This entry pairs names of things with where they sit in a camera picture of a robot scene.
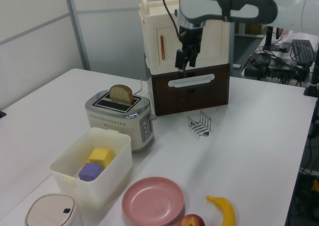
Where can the brown drawer box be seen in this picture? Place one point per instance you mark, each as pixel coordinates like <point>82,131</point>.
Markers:
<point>169,103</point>

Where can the black keyboard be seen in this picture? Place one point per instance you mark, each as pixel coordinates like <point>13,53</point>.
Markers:
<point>302,51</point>

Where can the purple foam cube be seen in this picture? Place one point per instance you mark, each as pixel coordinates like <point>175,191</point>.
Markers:
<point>89,172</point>

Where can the black monitor stand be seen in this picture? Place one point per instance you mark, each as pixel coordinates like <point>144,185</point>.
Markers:
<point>269,40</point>

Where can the yellow foam cube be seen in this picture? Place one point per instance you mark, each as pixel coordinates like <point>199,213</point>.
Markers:
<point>98,155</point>

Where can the cream cabinet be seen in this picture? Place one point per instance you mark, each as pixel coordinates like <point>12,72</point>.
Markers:
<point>152,36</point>

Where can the yellow banana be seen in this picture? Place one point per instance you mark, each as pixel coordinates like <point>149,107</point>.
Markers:
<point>228,211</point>

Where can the yellow object under table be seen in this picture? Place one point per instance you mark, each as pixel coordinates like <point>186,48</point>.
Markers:
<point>316,188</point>

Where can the white round lid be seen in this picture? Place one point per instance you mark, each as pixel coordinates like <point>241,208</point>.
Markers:
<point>49,213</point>

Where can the pink plate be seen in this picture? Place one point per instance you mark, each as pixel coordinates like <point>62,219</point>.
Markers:
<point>153,201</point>

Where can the black camera stand pole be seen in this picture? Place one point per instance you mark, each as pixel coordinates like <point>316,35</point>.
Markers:
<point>314,81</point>

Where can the toast bread slice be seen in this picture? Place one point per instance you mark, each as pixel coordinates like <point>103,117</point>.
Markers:
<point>120,93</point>

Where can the red apple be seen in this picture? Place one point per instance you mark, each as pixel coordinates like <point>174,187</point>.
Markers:
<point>191,221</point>

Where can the metal toast rack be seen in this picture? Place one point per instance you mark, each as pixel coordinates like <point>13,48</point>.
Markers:
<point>191,121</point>

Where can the black flat object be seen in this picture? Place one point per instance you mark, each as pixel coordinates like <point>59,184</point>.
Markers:
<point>2,114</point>

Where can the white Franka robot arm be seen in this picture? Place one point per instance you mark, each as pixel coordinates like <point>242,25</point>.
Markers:
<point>249,6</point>

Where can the white plastic container box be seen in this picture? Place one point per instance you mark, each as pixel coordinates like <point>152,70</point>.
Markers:
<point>99,191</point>

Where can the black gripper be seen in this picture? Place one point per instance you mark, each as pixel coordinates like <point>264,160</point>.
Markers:
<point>192,36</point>

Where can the chrome and cream toaster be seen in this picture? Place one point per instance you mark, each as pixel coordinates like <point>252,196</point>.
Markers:
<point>112,126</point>

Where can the black electronics box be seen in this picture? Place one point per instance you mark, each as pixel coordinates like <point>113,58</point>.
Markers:
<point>260,59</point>

